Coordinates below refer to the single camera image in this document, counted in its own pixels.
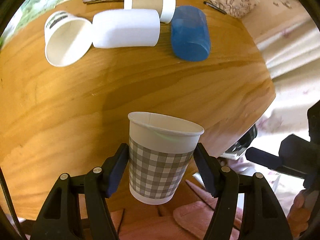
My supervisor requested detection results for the brown sleeved paper cup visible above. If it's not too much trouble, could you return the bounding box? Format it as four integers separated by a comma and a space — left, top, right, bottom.
124, 0, 176, 24

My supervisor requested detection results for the plain white plastic cup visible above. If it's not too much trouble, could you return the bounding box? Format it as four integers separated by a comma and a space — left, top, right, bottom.
92, 9, 160, 49

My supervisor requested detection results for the person's right hand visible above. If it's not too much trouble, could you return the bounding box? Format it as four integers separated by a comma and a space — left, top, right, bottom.
287, 190, 311, 238

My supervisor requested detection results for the black pen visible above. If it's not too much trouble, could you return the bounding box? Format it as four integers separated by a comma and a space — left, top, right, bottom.
203, 1, 227, 15

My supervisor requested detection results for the pink towel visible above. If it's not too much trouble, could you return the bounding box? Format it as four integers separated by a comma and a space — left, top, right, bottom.
111, 180, 217, 239

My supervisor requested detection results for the blue plastic cup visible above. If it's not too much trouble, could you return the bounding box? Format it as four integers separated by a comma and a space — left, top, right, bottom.
171, 5, 211, 62

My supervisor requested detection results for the grey checkered paper cup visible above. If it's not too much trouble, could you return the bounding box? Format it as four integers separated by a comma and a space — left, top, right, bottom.
128, 112, 204, 205

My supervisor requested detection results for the white paper cup black print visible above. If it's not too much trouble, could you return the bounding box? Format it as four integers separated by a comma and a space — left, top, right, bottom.
44, 11, 92, 67

